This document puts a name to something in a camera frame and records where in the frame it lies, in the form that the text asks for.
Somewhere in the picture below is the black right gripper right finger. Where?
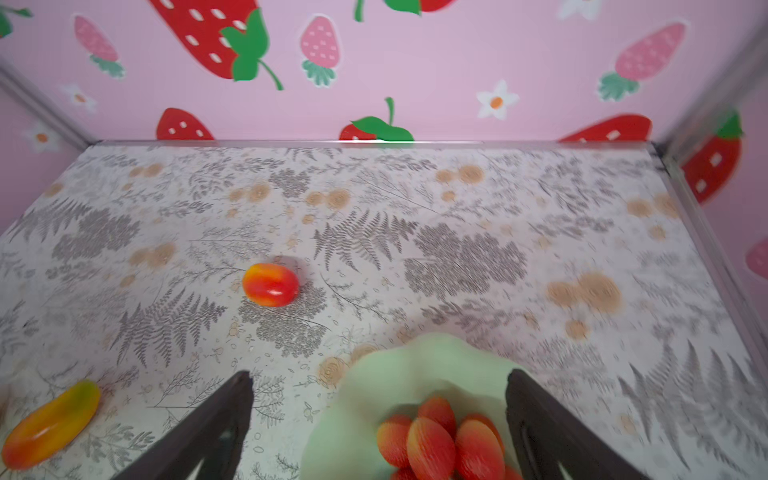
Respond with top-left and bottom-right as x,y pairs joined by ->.
505,369 -> 648,480

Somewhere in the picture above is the red fake lychee bunch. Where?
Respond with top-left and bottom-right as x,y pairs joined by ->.
376,396 -> 522,480

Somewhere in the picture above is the small red-yellow fake mango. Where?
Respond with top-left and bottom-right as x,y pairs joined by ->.
242,263 -> 300,308

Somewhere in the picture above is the light green fruit bowl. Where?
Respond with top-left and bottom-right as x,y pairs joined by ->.
299,333 -> 518,479

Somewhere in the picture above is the long yellow-red fake mango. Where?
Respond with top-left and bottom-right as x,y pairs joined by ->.
1,380 -> 101,471

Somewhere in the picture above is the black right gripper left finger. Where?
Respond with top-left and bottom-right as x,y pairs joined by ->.
116,371 -> 254,480

